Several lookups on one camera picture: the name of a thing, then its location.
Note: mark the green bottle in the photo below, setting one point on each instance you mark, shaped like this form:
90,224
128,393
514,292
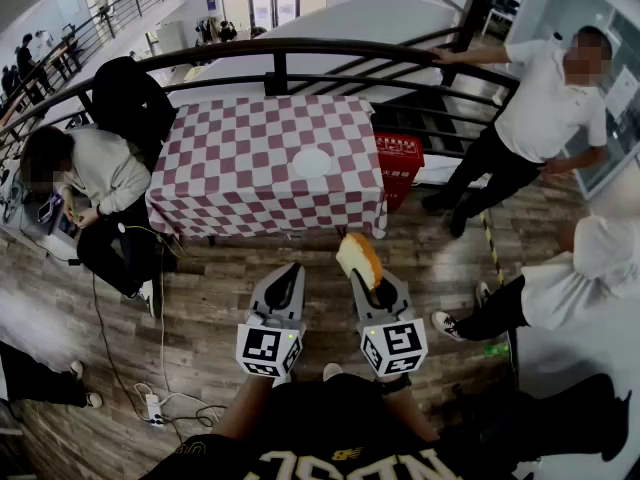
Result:
496,350

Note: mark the red white checkered tablecloth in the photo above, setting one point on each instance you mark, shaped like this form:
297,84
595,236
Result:
250,168

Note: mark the person's black shirt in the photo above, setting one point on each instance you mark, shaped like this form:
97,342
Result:
320,433

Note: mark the black jacket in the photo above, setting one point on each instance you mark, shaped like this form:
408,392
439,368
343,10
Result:
130,103

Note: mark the white power strip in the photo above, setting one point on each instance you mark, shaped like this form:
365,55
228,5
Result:
153,409

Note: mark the person's right forearm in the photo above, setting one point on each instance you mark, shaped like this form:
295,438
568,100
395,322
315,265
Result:
410,413

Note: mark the black metal railing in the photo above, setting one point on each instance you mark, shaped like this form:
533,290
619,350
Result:
280,48

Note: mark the yellow black striped tape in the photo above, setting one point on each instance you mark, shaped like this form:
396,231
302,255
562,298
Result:
492,248

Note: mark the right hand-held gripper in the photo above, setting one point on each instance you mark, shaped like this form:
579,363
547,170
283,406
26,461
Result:
395,340

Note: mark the red fire extinguisher box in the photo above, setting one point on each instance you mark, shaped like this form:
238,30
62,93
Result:
397,160

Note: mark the black wristband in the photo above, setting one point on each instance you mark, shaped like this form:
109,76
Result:
395,384

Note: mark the white round plate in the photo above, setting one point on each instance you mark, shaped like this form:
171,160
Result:
311,163

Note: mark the person's left forearm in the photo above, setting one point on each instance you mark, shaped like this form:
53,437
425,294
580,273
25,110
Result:
245,408

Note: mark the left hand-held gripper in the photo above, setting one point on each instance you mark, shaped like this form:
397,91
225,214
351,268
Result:
270,313

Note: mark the person's white shoe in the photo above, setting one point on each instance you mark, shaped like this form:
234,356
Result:
332,370

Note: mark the slice of bread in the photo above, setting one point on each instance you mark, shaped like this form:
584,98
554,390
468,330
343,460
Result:
361,258

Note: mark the smartphone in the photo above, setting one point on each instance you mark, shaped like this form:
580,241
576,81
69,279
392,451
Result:
45,211

